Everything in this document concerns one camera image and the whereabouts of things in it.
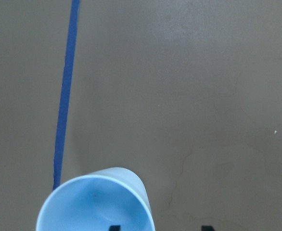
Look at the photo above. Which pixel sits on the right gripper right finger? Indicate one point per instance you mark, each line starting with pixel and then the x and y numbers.
pixel 207 228

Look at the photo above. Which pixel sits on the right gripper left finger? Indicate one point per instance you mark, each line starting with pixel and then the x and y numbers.
pixel 115 228

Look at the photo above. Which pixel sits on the blue cup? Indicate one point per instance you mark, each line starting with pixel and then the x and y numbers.
pixel 94 202

